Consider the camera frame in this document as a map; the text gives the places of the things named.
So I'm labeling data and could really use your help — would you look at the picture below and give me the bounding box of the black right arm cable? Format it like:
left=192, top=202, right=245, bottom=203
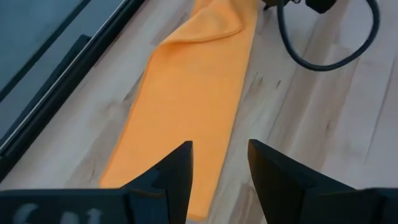
left=275, top=0, right=381, bottom=73

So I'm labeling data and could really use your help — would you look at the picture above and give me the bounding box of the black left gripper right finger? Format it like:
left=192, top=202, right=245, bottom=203
left=248, top=139, right=356, bottom=224

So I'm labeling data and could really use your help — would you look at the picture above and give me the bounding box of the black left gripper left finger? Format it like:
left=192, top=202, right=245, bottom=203
left=120, top=140, right=195, bottom=224

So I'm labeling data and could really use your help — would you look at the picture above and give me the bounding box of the black metal table frame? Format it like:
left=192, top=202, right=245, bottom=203
left=0, top=0, right=147, bottom=183

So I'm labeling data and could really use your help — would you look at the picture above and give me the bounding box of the orange microfiber towel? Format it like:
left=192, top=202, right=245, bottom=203
left=98, top=0, right=259, bottom=222

